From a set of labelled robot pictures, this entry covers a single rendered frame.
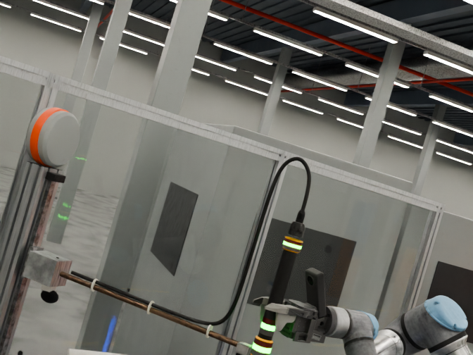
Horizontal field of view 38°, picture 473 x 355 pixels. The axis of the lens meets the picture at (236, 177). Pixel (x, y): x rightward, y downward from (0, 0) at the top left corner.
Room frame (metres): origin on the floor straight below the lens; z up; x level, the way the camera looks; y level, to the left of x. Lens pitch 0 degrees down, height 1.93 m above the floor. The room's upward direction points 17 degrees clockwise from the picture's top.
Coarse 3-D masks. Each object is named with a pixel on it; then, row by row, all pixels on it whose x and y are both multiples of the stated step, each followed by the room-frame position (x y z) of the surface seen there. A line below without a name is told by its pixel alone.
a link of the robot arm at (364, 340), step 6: (348, 342) 1.69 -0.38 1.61; (354, 342) 1.68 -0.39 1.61; (360, 342) 1.67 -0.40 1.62; (366, 342) 1.68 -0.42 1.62; (372, 342) 1.69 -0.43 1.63; (348, 348) 1.68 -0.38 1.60; (354, 348) 1.67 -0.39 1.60; (360, 348) 1.67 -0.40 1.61; (366, 348) 1.67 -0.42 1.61; (372, 348) 1.67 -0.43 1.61; (348, 354) 1.68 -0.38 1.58; (354, 354) 1.67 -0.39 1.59; (360, 354) 1.66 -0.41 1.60; (366, 354) 1.66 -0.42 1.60; (372, 354) 1.66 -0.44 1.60
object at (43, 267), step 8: (32, 248) 1.81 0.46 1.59; (40, 248) 1.84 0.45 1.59; (32, 256) 1.80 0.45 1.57; (40, 256) 1.79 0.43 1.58; (48, 256) 1.79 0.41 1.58; (56, 256) 1.82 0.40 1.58; (32, 264) 1.80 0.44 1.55; (40, 264) 1.79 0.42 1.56; (48, 264) 1.78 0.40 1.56; (56, 264) 1.77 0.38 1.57; (64, 264) 1.80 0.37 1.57; (24, 272) 1.80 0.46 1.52; (32, 272) 1.79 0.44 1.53; (40, 272) 1.78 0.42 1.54; (48, 272) 1.78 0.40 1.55; (56, 272) 1.78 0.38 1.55; (40, 280) 1.78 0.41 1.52; (48, 280) 1.77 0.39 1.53; (56, 280) 1.79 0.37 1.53; (64, 280) 1.82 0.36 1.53
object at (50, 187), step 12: (60, 180) 1.84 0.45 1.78; (48, 192) 1.83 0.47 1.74; (48, 204) 1.84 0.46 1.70; (36, 228) 1.83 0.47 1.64; (36, 240) 1.84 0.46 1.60; (24, 264) 1.83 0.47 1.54; (24, 288) 1.85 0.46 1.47; (12, 312) 1.83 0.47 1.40; (12, 324) 1.84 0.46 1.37; (0, 348) 1.83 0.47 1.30
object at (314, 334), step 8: (288, 304) 1.63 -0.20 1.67; (296, 304) 1.61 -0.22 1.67; (304, 304) 1.64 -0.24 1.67; (328, 312) 1.67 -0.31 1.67; (296, 320) 1.60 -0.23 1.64; (304, 320) 1.62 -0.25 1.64; (312, 320) 1.61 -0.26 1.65; (320, 320) 1.65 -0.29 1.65; (328, 320) 1.66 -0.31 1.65; (288, 328) 1.62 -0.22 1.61; (296, 328) 1.61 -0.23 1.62; (304, 328) 1.62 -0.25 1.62; (312, 328) 1.62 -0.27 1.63; (320, 328) 1.66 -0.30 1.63; (328, 328) 1.65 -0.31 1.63; (288, 336) 1.61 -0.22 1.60; (296, 336) 1.60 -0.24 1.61; (304, 336) 1.62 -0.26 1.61; (312, 336) 1.64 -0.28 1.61; (320, 336) 1.66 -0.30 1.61
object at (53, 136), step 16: (48, 112) 1.81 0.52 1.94; (64, 112) 1.83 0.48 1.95; (32, 128) 1.79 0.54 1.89; (48, 128) 1.78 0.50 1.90; (64, 128) 1.83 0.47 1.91; (32, 144) 1.79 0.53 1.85; (48, 144) 1.79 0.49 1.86; (64, 144) 1.85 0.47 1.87; (48, 160) 1.81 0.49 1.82; (64, 160) 1.87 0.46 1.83
